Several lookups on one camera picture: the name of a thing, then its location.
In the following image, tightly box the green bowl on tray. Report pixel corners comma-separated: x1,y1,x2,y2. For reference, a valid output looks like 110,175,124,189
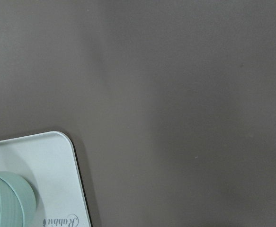
0,172,36,227

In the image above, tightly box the cream rectangular tray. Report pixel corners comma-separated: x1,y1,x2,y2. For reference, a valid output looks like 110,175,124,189
0,131,92,227

